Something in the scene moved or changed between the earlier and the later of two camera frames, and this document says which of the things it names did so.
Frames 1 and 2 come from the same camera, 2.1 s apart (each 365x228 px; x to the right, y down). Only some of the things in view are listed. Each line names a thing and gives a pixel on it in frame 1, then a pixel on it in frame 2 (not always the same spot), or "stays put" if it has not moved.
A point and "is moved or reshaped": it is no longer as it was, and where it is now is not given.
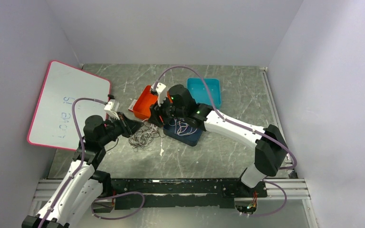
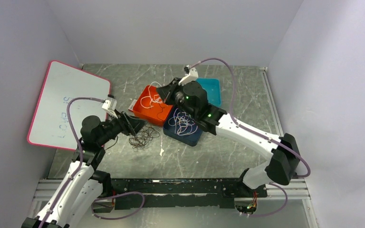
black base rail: (175, 194) stays put
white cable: (153, 128) to (146, 102)
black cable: (143, 137) is moved or reshaped
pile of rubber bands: (144, 137) stays put
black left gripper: (129, 127) stays put
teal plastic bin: (198, 91) stays put
